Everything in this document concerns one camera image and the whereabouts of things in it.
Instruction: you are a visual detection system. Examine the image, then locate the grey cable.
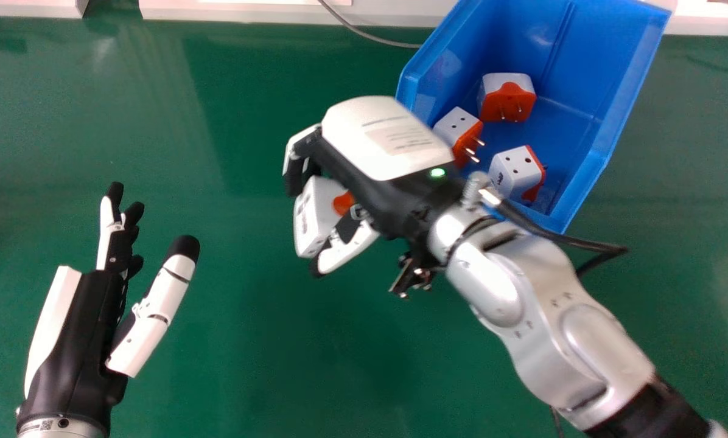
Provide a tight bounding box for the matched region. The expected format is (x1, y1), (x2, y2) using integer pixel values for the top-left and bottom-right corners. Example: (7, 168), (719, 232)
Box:
(317, 0), (424, 49)

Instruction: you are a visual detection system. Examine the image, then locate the blue plastic bin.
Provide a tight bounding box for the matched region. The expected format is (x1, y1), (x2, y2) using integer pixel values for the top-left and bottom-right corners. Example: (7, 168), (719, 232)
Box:
(396, 0), (673, 235)

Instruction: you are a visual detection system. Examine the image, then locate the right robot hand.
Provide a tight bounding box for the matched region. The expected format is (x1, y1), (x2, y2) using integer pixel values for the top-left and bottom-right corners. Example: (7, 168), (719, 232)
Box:
(282, 96), (469, 278)

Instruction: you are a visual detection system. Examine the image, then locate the white-and-orange plug adapter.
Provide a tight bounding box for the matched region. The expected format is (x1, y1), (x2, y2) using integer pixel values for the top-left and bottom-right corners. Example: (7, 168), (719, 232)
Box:
(477, 72), (537, 124)
(432, 106), (486, 169)
(488, 144), (547, 204)
(293, 176), (357, 259)

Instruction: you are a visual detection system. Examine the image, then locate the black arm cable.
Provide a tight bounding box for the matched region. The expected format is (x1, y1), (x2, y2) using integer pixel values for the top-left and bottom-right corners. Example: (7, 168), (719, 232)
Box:
(493, 198), (629, 279)

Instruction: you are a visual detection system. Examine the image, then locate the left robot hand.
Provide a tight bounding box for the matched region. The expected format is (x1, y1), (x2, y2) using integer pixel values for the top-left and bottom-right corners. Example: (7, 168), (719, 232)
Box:
(16, 181), (201, 434)

